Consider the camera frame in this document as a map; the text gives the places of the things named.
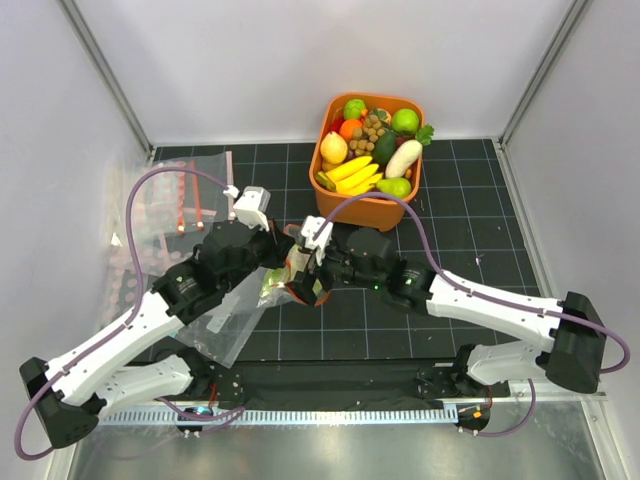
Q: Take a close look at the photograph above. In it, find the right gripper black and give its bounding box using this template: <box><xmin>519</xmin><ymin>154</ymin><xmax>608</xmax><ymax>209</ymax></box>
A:
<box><xmin>281</xmin><ymin>239</ymin><xmax>383</xmax><ymax>308</ymax></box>

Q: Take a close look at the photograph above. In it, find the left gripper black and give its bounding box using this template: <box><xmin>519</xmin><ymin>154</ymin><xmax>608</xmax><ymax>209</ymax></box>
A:
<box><xmin>220</xmin><ymin>214</ymin><xmax>295</xmax><ymax>294</ymax></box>

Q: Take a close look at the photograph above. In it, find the white cauliflower toy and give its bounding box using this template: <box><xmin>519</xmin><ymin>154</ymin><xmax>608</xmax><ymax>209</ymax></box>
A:
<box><xmin>257</xmin><ymin>267</ymin><xmax>296</xmax><ymax>308</ymax></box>

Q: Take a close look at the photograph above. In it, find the orange zipper clear bag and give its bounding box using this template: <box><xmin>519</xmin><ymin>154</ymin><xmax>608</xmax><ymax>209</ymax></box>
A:
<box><xmin>221</xmin><ymin>216</ymin><xmax>331</xmax><ymax>315</ymax></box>

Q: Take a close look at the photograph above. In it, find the yellow lemon toy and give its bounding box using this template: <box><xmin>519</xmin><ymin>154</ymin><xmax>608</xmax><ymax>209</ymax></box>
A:
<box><xmin>320</xmin><ymin>131</ymin><xmax>348</xmax><ymax>165</ymax></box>

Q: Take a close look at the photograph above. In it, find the dark green avocado toy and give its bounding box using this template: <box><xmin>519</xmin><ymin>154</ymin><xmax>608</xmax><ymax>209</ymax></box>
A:
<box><xmin>372</xmin><ymin>130</ymin><xmax>398</xmax><ymax>165</ymax></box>

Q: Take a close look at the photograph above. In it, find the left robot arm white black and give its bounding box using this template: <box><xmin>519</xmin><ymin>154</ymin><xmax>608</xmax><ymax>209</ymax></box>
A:
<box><xmin>19</xmin><ymin>220</ymin><xmax>294</xmax><ymax>449</ymax></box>

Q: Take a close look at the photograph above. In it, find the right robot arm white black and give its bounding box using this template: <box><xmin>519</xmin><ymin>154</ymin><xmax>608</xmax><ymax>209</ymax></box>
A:
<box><xmin>285</xmin><ymin>225</ymin><xmax>605</xmax><ymax>396</ymax></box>

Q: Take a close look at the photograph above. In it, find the red zipper clear bag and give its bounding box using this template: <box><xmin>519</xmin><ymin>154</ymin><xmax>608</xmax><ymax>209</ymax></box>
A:
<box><xmin>176</xmin><ymin>172</ymin><xmax>204</xmax><ymax>234</ymax></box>

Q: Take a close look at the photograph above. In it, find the blue zipper clear bag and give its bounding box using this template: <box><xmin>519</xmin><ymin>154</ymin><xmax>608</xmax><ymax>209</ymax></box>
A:
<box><xmin>174</xmin><ymin>305</ymin><xmax>265</xmax><ymax>368</ymax></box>

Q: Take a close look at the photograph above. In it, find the yellow banana bunch toy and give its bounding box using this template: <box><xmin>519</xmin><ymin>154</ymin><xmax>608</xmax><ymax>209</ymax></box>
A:
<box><xmin>315</xmin><ymin>156</ymin><xmax>383</xmax><ymax>195</ymax></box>

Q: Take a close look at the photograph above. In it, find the green pear toy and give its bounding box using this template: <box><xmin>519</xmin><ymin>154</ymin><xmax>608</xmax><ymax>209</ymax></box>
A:
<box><xmin>376</xmin><ymin>178</ymin><xmax>412</xmax><ymax>199</ymax></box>

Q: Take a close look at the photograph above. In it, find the orange plastic basket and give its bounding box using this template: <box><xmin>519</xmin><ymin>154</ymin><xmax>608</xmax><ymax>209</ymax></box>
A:
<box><xmin>309</xmin><ymin>93</ymin><xmax>433</xmax><ymax>218</ymax></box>

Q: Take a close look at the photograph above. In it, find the brown longan bunch toy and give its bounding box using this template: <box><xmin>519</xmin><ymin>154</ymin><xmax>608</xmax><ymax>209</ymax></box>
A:
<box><xmin>348</xmin><ymin>114</ymin><xmax>387</xmax><ymax>158</ymax></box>

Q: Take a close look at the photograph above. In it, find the orange fruit toy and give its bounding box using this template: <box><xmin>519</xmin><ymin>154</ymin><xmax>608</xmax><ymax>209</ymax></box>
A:
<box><xmin>338</xmin><ymin>119</ymin><xmax>362</xmax><ymax>141</ymax></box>

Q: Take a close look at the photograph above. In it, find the white radish toy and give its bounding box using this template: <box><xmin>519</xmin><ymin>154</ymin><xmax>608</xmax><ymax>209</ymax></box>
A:
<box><xmin>385</xmin><ymin>139</ymin><xmax>423</xmax><ymax>179</ymax></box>

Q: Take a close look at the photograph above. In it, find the black grid mat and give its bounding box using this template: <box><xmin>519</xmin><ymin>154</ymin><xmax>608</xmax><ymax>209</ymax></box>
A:
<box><xmin>227</xmin><ymin>139</ymin><xmax>539</xmax><ymax>361</ymax></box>

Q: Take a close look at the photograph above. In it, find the green apple toy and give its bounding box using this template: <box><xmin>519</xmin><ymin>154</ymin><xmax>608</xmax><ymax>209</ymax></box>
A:
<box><xmin>391</xmin><ymin>108</ymin><xmax>421</xmax><ymax>136</ymax></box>

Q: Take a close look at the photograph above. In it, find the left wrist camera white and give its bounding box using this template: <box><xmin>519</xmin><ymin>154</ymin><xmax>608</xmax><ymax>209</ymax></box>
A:
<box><xmin>223</xmin><ymin>185</ymin><xmax>271</xmax><ymax>231</ymax></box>

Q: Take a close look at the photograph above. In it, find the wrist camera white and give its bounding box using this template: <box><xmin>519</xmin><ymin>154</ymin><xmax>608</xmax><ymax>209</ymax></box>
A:
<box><xmin>223</xmin><ymin>185</ymin><xmax>271</xmax><ymax>231</ymax></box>
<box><xmin>300</xmin><ymin>216</ymin><xmax>333</xmax><ymax>265</ymax></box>

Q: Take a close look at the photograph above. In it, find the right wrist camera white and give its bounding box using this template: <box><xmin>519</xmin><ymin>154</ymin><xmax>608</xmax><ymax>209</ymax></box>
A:
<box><xmin>300</xmin><ymin>216</ymin><xmax>333</xmax><ymax>265</ymax></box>

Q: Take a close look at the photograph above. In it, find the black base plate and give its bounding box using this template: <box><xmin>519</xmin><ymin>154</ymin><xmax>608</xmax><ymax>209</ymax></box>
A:
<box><xmin>152</xmin><ymin>360</ymin><xmax>511</xmax><ymax>402</ymax></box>

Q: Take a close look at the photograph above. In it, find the grey slotted cable duct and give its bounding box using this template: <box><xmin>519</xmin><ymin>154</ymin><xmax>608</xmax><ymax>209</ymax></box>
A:
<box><xmin>82</xmin><ymin>405</ymin><xmax>459</xmax><ymax>426</ymax></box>

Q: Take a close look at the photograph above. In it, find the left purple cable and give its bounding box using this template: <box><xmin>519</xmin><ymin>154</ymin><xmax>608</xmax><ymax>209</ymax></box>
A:
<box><xmin>13</xmin><ymin>166</ymin><xmax>246</xmax><ymax>460</ymax></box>

